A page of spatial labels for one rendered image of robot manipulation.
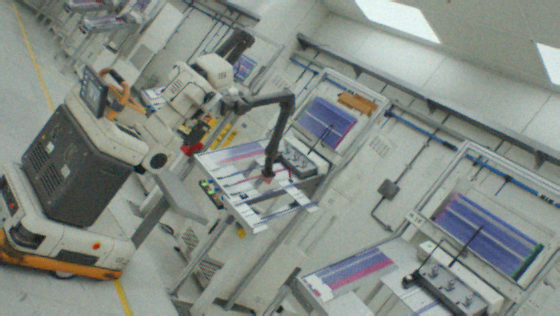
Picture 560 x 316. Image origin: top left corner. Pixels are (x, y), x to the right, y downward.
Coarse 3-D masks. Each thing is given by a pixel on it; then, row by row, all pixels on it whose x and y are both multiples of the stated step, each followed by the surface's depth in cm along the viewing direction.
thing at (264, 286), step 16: (208, 208) 361; (256, 208) 392; (192, 224) 365; (208, 224) 353; (176, 240) 369; (192, 240) 356; (224, 240) 334; (240, 240) 324; (272, 240) 331; (192, 256) 348; (224, 256) 327; (256, 256) 330; (272, 256) 339; (288, 256) 348; (304, 256) 358; (208, 272) 330; (240, 272) 329; (272, 272) 347; (288, 272) 357; (224, 288) 328; (256, 288) 346; (272, 288) 355; (240, 304) 344; (256, 304) 354
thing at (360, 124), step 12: (336, 72) 369; (348, 84) 356; (360, 84) 347; (312, 96) 368; (324, 96) 375; (372, 96) 334; (300, 108) 366; (288, 120) 374; (360, 120) 322; (348, 132) 323; (324, 144) 342; (348, 144) 325; (360, 144) 332; (192, 156) 354; (216, 264) 308; (168, 288) 303
